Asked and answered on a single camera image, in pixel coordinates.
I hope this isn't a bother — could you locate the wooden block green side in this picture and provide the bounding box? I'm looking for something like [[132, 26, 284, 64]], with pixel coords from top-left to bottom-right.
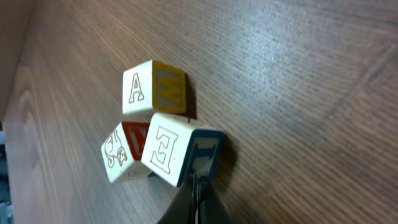
[[122, 60, 187, 115]]

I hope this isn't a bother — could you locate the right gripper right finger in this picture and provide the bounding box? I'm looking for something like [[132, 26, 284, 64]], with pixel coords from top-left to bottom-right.
[[197, 177, 232, 224]]

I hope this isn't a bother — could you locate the plain wooden block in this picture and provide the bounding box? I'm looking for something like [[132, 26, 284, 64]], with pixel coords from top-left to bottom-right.
[[141, 112, 225, 187]]

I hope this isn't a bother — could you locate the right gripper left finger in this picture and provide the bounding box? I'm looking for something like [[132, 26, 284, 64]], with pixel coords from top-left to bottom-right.
[[157, 175, 197, 224]]

